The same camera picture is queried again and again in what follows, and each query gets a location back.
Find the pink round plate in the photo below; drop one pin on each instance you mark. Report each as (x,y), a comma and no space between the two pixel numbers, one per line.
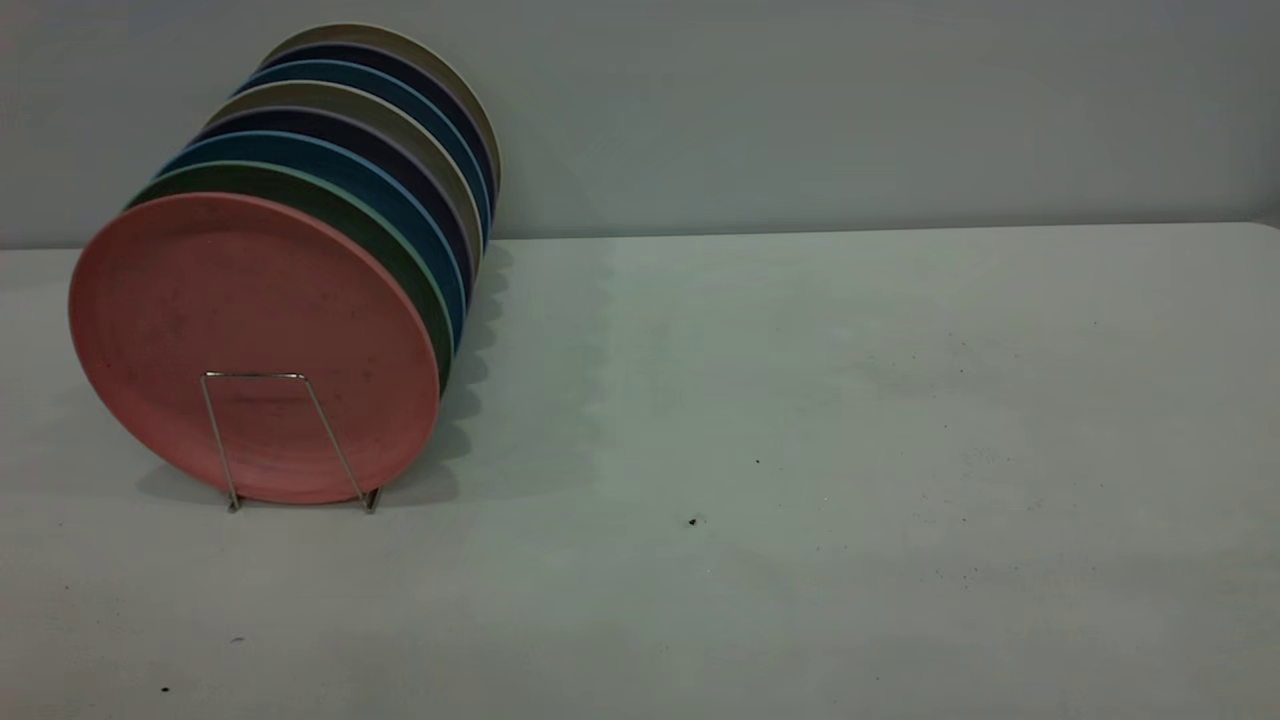
(250,330)

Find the beige round plate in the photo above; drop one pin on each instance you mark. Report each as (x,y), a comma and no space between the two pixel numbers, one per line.
(345,32)
(280,95)

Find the dark purple round plate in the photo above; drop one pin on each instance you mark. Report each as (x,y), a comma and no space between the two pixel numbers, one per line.
(260,120)
(320,51)

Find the blue round plate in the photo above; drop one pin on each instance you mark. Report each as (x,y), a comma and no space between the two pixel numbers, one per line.
(240,147)
(300,71)

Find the green round plate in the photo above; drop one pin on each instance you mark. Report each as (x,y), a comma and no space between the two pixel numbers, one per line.
(220,178)

